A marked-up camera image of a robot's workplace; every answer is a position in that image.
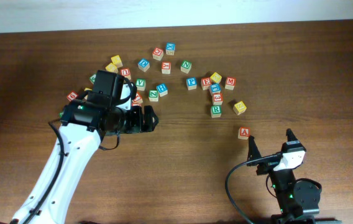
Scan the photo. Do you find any red 6 block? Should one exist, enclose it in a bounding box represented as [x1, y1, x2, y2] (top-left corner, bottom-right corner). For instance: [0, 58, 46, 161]
[66, 91, 78, 101]

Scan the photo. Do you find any green R block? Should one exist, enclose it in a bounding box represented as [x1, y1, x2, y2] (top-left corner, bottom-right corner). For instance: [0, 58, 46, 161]
[211, 105, 222, 118]

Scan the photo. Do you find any green Z block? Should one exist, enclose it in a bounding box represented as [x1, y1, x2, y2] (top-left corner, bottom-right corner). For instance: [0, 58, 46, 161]
[149, 90, 159, 102]

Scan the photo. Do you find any blue X block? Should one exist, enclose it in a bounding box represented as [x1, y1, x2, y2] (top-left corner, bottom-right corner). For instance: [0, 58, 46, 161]
[165, 42, 176, 55]

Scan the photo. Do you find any green V block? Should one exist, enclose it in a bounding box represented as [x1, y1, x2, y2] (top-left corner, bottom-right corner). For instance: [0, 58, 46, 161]
[135, 78, 146, 91]

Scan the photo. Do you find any red U block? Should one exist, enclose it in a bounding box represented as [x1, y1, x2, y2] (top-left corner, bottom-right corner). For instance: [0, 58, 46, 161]
[120, 68, 132, 80]

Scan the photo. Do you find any green N block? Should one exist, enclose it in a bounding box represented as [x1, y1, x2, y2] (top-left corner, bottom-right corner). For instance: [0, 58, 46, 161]
[181, 60, 192, 73]

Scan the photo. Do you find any red 3 block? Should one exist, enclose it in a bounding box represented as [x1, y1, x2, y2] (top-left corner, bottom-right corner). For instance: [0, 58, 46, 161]
[212, 93, 223, 106]

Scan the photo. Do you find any blue block near E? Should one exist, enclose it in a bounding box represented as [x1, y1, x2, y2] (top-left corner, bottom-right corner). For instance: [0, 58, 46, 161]
[209, 83, 221, 96]

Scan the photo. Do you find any yellow block near E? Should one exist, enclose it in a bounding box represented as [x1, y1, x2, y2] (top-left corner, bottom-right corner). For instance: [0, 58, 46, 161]
[210, 72, 222, 84]

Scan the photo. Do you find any red Y block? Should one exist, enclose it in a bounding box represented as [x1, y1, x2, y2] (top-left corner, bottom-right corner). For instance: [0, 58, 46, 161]
[132, 93, 143, 105]

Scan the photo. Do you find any blue H block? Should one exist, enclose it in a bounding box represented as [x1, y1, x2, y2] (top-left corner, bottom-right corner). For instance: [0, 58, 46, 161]
[156, 83, 168, 97]

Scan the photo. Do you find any yellow block upper left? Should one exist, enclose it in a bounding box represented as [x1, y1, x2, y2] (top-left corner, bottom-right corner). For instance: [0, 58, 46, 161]
[111, 55, 123, 68]

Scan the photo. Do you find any red K block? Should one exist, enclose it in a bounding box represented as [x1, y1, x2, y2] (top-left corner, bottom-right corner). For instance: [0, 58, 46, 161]
[161, 62, 172, 74]

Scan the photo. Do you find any red M block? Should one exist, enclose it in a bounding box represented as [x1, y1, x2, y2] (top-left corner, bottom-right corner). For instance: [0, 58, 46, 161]
[225, 77, 236, 90]

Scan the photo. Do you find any red G block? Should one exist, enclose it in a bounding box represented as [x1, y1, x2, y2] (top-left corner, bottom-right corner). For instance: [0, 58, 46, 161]
[152, 47, 164, 61]

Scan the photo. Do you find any red A block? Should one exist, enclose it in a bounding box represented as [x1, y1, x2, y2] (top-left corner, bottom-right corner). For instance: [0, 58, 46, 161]
[238, 127, 250, 140]

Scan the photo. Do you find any blue P block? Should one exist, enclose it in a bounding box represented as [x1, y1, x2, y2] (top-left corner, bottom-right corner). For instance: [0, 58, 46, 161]
[186, 77, 197, 90]

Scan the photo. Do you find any yellow S block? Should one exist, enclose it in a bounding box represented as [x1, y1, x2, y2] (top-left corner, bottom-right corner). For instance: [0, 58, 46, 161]
[233, 101, 247, 115]

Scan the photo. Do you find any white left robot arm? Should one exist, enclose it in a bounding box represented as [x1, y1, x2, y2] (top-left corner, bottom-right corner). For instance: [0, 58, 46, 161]
[11, 106, 159, 223]

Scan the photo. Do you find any red E block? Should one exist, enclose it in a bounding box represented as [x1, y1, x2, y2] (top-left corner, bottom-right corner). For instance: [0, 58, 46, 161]
[201, 77, 211, 90]

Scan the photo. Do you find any blue D block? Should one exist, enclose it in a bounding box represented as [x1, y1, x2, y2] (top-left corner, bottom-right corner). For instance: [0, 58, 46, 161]
[138, 58, 150, 72]

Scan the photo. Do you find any green J block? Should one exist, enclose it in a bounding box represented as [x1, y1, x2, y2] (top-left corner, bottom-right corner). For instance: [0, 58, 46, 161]
[89, 74, 96, 84]

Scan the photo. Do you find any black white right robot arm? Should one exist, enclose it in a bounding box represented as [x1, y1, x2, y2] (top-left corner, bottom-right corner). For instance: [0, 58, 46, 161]
[247, 129, 322, 224]

